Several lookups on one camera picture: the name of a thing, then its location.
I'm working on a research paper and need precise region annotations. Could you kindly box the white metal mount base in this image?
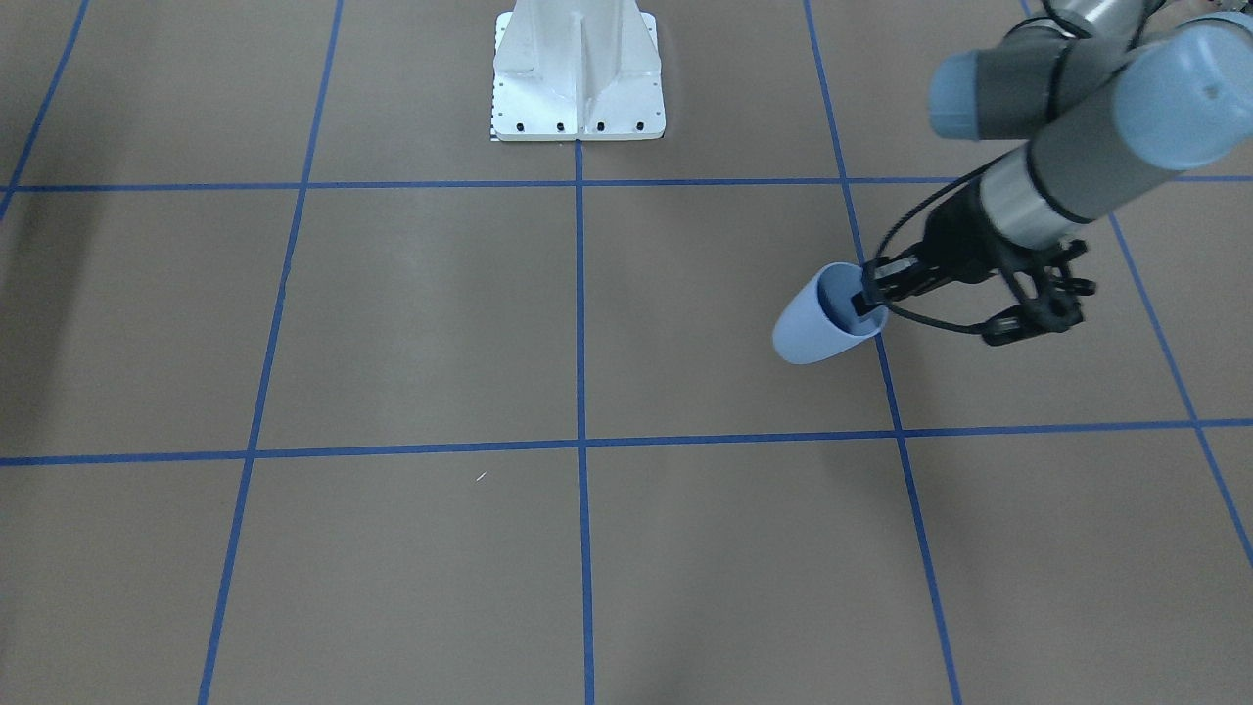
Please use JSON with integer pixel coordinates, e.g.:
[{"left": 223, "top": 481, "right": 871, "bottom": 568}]
[{"left": 489, "top": 1, "right": 668, "bottom": 142}]

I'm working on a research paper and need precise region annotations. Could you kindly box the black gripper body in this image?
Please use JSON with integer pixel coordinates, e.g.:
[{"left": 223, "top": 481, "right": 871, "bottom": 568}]
[{"left": 913, "top": 187, "right": 1014, "bottom": 287}]

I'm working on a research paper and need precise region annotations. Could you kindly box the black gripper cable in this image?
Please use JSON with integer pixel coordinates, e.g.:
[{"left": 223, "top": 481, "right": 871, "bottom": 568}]
[{"left": 871, "top": 167, "right": 1009, "bottom": 336}]

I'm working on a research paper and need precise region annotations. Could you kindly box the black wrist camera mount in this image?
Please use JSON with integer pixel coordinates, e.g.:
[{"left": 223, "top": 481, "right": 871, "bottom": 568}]
[{"left": 977, "top": 238, "right": 1096, "bottom": 347}]

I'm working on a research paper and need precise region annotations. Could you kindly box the light blue cup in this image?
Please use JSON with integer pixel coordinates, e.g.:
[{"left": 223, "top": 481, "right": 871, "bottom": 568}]
[{"left": 771, "top": 262, "right": 888, "bottom": 364}]

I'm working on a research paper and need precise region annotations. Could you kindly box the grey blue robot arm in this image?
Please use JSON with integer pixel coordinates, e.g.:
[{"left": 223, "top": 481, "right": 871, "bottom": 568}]
[{"left": 833, "top": 1, "right": 1250, "bottom": 336}]

